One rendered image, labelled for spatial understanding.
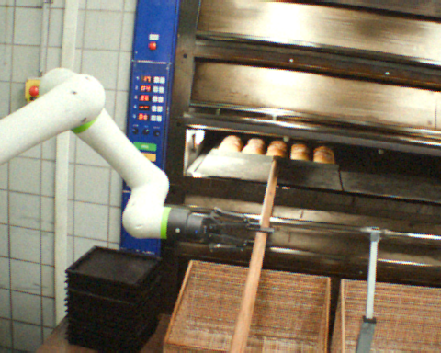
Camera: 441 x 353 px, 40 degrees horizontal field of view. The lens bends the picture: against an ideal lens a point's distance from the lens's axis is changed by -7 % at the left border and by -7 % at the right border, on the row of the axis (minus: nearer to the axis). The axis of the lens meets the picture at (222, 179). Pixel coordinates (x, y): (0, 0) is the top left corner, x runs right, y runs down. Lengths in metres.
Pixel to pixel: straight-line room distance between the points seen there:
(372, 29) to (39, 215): 1.52
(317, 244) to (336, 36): 0.79
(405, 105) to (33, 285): 1.72
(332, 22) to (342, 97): 0.28
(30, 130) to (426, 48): 1.46
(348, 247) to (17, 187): 1.36
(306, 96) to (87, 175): 0.90
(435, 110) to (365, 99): 0.27
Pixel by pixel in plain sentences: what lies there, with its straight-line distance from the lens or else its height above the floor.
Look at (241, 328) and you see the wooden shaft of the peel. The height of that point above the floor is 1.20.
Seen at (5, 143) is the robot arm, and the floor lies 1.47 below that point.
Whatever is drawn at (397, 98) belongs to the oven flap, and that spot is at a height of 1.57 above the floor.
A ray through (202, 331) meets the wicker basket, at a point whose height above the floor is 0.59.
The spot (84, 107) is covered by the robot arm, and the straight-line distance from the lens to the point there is 1.54.
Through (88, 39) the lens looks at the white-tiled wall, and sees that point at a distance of 2.47.
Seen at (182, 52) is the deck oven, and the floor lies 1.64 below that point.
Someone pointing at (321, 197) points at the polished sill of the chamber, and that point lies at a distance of 2.41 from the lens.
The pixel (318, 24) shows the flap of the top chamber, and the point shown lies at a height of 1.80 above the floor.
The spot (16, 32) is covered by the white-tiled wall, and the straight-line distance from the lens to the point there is 2.59.
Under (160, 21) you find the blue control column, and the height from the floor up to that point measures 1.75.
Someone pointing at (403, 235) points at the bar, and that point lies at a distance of 2.09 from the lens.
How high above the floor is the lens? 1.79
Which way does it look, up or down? 14 degrees down
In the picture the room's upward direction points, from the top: 5 degrees clockwise
